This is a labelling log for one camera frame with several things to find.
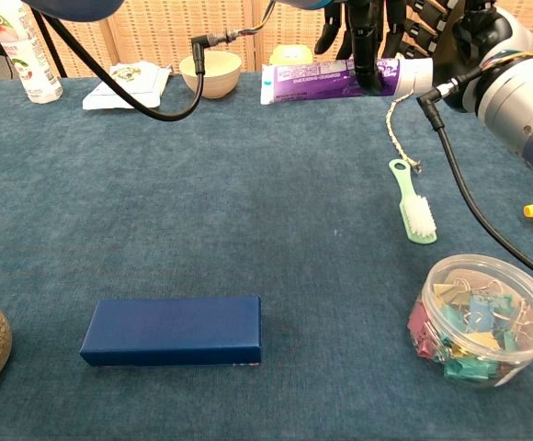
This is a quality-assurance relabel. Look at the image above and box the blue table mat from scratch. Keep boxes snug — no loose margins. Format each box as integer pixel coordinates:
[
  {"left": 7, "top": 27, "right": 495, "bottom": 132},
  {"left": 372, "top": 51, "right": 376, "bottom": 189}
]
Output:
[{"left": 0, "top": 68, "right": 533, "bottom": 441}]

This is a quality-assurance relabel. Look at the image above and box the green scrub brush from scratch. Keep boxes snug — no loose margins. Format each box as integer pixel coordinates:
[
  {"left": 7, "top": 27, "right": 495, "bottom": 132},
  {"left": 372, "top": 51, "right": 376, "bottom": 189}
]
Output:
[{"left": 388, "top": 158, "right": 438, "bottom": 245}]

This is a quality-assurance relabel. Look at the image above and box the purple toothpaste tube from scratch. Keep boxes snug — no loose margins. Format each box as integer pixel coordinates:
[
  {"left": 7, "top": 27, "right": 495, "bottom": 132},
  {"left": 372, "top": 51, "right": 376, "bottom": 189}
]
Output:
[{"left": 259, "top": 57, "right": 435, "bottom": 106}]

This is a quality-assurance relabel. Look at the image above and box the white snack bag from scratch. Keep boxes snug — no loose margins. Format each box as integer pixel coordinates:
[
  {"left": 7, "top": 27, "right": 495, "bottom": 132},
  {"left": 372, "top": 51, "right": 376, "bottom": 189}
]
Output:
[{"left": 82, "top": 60, "right": 174, "bottom": 111}]

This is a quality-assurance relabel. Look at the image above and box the dark blue box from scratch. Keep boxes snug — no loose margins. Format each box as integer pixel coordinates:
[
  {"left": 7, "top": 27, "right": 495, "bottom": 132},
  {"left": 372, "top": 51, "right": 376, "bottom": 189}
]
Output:
[{"left": 78, "top": 295, "right": 263, "bottom": 368}]

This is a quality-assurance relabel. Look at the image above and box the yellow green mini bin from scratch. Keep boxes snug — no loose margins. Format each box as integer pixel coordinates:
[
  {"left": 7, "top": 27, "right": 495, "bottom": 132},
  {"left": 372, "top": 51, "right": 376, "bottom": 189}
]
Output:
[{"left": 268, "top": 44, "right": 314, "bottom": 66}]

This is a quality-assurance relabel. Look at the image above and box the beige bowl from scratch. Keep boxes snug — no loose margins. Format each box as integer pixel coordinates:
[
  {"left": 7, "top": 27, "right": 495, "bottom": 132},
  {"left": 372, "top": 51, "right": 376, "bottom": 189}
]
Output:
[{"left": 178, "top": 51, "right": 244, "bottom": 100}]

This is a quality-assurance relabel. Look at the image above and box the coiled speckled rope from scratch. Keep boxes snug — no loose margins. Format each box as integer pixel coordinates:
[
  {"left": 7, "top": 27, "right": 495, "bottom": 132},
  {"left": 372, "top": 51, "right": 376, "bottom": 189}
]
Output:
[{"left": 384, "top": 94, "right": 423, "bottom": 175}]

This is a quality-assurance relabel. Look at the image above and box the clear tub of binder clips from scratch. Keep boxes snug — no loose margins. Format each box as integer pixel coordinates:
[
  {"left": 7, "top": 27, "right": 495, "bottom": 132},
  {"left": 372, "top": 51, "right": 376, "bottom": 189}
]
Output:
[{"left": 406, "top": 254, "right": 533, "bottom": 390}]

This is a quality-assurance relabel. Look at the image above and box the black tripod stand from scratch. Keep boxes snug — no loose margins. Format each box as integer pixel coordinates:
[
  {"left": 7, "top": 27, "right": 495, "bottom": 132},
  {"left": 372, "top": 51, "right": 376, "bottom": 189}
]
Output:
[{"left": 30, "top": 7, "right": 69, "bottom": 78}]

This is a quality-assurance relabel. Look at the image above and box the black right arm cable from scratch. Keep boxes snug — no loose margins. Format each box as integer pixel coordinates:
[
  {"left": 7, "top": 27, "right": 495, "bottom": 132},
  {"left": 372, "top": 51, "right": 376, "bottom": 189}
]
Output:
[{"left": 415, "top": 77, "right": 533, "bottom": 290}]

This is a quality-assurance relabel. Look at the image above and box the bamboo folding screen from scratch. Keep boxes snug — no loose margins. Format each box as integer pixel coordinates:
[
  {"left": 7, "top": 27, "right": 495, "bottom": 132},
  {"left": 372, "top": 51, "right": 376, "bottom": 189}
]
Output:
[{"left": 20, "top": 0, "right": 533, "bottom": 74}]

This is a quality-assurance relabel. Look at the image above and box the white plastic bottle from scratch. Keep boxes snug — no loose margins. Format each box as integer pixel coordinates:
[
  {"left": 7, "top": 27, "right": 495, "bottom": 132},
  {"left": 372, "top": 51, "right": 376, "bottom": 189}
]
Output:
[{"left": 0, "top": 0, "right": 64, "bottom": 105}]

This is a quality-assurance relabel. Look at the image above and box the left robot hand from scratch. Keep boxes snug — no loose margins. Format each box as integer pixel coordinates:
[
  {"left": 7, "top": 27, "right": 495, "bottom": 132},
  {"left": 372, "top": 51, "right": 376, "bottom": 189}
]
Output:
[{"left": 314, "top": 0, "right": 408, "bottom": 96}]

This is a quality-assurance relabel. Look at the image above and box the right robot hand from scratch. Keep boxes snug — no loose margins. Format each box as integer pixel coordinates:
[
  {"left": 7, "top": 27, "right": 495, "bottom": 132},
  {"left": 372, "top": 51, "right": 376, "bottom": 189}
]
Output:
[{"left": 403, "top": 0, "right": 533, "bottom": 110}]

